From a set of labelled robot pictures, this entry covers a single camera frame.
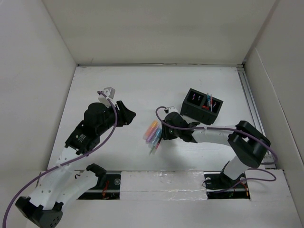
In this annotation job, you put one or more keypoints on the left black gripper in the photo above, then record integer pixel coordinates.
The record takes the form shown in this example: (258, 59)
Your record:
(126, 115)

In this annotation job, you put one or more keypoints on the orange highlighter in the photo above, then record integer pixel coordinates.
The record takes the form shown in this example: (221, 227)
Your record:
(150, 129)

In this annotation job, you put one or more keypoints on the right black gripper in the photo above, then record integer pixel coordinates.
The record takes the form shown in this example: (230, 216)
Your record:
(166, 135)

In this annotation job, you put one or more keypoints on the aluminium rail right side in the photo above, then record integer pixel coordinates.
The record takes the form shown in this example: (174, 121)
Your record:
(249, 98)

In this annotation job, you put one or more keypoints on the pink highlighter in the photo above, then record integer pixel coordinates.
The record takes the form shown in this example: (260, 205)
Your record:
(154, 133)

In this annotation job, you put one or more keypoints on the black two-slot pen holder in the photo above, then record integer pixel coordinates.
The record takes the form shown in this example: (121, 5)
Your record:
(192, 107)

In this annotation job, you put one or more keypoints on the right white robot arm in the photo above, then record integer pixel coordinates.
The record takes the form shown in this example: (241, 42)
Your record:
(248, 144)

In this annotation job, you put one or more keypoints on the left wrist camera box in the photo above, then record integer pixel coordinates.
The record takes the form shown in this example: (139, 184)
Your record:
(105, 94)

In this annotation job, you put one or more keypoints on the blue highlighter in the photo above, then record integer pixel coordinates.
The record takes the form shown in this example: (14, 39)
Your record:
(155, 138)

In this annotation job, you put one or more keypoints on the blue gel pen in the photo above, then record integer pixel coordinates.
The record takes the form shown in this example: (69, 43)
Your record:
(208, 99)

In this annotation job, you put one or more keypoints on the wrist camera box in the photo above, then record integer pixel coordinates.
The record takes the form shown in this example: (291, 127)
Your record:
(105, 94)
(170, 109)

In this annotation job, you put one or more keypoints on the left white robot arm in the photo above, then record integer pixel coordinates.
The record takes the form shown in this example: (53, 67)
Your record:
(44, 206)

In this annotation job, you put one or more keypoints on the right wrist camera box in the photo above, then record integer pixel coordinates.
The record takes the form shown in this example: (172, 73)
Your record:
(170, 109)

